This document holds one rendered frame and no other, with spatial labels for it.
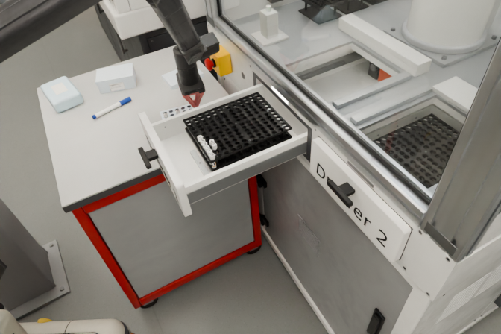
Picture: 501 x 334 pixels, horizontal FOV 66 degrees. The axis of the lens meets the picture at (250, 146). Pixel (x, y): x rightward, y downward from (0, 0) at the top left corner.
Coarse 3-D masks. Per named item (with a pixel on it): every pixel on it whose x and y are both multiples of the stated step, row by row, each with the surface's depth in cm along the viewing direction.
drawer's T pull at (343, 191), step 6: (330, 180) 80; (330, 186) 80; (336, 186) 79; (342, 186) 79; (348, 186) 79; (336, 192) 79; (342, 192) 78; (348, 192) 78; (354, 192) 79; (342, 198) 77; (348, 198) 77; (348, 204) 76
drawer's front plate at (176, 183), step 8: (144, 112) 98; (144, 120) 96; (144, 128) 98; (152, 128) 94; (152, 136) 92; (152, 144) 93; (160, 144) 89; (160, 152) 87; (160, 160) 89; (168, 160) 85; (168, 168) 84; (168, 176) 85; (176, 176) 82; (168, 184) 94; (176, 184) 80; (176, 192) 84; (184, 192) 82; (184, 200) 83; (184, 208) 85
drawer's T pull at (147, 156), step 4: (140, 148) 91; (140, 152) 90; (144, 152) 90; (148, 152) 90; (152, 152) 90; (156, 152) 90; (144, 156) 89; (148, 156) 89; (152, 156) 89; (156, 156) 89; (144, 160) 88; (148, 160) 88; (148, 164) 87; (148, 168) 88
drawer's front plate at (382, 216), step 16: (320, 144) 86; (320, 160) 88; (336, 160) 82; (336, 176) 84; (352, 176) 79; (368, 192) 76; (352, 208) 83; (368, 208) 77; (384, 208) 73; (368, 224) 79; (384, 224) 74; (400, 224) 70; (400, 240) 71
